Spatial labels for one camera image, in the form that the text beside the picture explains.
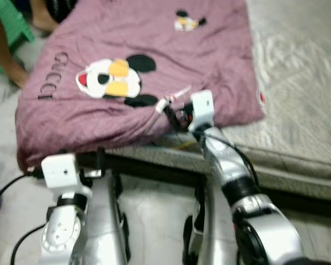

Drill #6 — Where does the pink cartoon mouse blanket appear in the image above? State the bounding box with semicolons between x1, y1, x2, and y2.
15;0;265;172

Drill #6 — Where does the grey robot right leg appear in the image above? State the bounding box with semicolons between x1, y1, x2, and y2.
182;182;239;265

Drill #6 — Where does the white quilted mattress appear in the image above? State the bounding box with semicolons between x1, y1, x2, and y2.
154;0;331;202

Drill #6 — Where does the person in black clothes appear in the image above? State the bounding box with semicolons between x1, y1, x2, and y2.
0;0;61;89

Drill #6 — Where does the green plastic stool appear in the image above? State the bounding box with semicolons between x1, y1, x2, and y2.
0;0;35;72

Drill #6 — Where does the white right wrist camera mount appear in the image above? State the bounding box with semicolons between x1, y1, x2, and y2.
189;90;216;133

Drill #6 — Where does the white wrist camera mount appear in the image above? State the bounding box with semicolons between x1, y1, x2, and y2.
189;90;216;133
41;153;93;198

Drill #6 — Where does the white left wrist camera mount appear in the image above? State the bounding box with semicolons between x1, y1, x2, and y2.
41;153;93;198

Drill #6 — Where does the black bed frame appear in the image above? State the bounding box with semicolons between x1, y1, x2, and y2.
72;150;331;219

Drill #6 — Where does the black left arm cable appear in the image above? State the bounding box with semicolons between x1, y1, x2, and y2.
0;168;45;265

